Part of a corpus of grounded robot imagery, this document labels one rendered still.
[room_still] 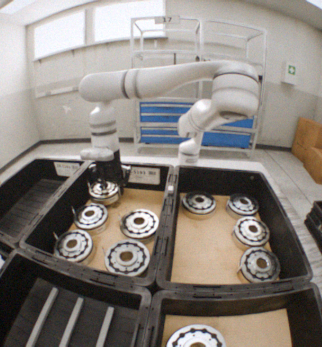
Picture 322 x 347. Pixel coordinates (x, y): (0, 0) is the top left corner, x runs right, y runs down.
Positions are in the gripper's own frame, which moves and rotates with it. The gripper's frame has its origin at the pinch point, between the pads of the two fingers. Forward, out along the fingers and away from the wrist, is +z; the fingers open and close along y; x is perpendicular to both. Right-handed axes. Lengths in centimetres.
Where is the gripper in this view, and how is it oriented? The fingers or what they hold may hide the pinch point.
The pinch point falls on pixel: (113, 190)
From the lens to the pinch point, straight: 57.1
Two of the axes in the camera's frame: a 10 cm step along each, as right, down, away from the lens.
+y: -9.9, -0.6, 1.1
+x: -1.3, 5.1, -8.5
